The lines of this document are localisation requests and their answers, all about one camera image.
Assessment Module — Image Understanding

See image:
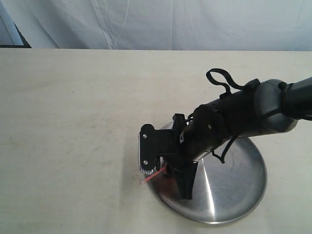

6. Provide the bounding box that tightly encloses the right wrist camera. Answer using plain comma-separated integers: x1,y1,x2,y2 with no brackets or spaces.
138,114,186,175

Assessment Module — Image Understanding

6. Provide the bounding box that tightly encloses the white fabric backdrop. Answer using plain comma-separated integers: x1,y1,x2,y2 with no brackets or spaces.
2,0,312,51

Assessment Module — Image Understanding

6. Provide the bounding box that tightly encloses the thin orange straw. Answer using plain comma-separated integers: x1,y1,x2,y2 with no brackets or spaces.
141,166,166,184

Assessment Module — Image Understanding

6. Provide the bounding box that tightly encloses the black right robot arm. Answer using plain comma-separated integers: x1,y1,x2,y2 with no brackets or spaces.
171,78,312,200

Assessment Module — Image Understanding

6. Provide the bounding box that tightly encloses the round silver metal plate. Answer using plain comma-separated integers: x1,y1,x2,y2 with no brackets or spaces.
147,137,267,224

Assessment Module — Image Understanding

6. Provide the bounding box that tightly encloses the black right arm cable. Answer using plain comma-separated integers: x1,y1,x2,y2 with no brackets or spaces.
206,68,244,164

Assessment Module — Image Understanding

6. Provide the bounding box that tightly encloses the dark frame at backdrop edge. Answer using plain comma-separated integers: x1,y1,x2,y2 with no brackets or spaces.
0,4,32,48

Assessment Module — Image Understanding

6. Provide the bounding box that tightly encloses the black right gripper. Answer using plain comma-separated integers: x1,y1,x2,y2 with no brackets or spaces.
168,107,231,200

